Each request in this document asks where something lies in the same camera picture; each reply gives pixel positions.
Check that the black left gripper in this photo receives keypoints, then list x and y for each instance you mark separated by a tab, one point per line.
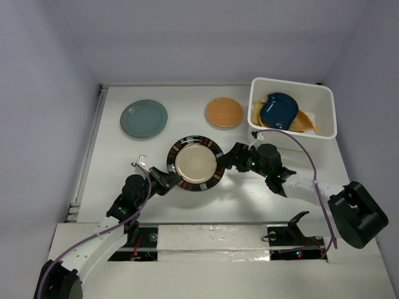
163	180

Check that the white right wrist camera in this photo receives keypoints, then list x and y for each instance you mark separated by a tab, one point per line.
257	138

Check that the round orange woven basket plate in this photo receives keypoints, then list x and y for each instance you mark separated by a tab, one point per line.
224	112

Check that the teal round ceramic plate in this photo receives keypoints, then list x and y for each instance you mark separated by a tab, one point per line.
144	119

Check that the yellow green woven bamboo tray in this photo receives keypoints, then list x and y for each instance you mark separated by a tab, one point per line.
256	114

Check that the black rimmed beige plate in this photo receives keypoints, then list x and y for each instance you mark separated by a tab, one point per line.
194	158

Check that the white plastic bin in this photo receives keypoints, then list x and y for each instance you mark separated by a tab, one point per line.
316	101

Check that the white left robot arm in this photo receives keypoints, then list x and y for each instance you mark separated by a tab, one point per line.
63	277

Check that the dark blue shell shaped plate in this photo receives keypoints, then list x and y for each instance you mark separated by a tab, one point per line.
279	111

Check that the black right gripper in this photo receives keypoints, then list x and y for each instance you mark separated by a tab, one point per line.
229	159

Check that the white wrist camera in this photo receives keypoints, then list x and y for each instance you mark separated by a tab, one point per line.
140	164
257	138

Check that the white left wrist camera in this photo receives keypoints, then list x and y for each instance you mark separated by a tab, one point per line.
140	164

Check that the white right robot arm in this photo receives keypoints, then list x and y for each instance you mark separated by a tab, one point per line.
357	216

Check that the plain orange round plate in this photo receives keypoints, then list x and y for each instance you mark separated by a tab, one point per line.
278	126

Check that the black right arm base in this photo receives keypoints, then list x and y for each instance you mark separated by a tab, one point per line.
287	242

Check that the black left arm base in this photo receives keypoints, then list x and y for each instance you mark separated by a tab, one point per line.
141	245

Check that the leaf shaped orange woven tray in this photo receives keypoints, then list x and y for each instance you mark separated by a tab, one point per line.
301	123

